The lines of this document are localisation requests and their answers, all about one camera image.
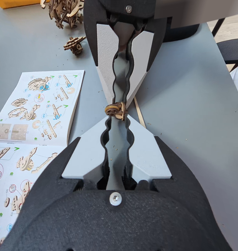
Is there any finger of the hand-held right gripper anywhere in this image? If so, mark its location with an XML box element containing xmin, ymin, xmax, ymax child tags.
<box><xmin>124</xmin><ymin>31</ymin><xmax>155</xmax><ymax>108</ymax></box>
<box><xmin>95</xmin><ymin>23</ymin><xmax>120</xmax><ymax>104</ymax></box>

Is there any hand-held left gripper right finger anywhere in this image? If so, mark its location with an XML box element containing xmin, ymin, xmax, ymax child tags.
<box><xmin>126</xmin><ymin>116</ymin><xmax>173</xmax><ymax>184</ymax></box>

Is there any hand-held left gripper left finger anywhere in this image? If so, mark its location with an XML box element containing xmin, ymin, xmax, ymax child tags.
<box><xmin>62</xmin><ymin>117</ymin><xmax>111</xmax><ymax>185</ymax></box>

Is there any pointed wooden stick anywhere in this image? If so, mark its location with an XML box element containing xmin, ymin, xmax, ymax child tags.
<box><xmin>134</xmin><ymin>96</ymin><xmax>147</xmax><ymax>129</ymax></box>

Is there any small wooden model assembly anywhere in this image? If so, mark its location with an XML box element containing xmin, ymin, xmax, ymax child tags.
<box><xmin>105</xmin><ymin>102</ymin><xmax>129</xmax><ymax>121</ymax></box>

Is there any grey desk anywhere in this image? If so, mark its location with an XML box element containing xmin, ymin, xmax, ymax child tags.
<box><xmin>0</xmin><ymin>0</ymin><xmax>238</xmax><ymax>251</ymax></box>

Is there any small wooden gear assembly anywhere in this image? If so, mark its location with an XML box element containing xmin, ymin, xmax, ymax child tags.
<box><xmin>63</xmin><ymin>36</ymin><xmax>86</xmax><ymax>54</ymax></box>

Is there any open instruction booklet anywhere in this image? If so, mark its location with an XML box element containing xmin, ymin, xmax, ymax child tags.
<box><xmin>0</xmin><ymin>70</ymin><xmax>85</xmax><ymax>245</ymax></box>

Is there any yellow plastic bin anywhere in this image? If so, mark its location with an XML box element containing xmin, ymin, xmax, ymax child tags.
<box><xmin>0</xmin><ymin>0</ymin><xmax>43</xmax><ymax>9</ymax></box>

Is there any large wooden model frame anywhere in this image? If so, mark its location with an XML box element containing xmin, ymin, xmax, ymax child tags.
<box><xmin>40</xmin><ymin>0</ymin><xmax>84</xmax><ymax>29</ymax></box>

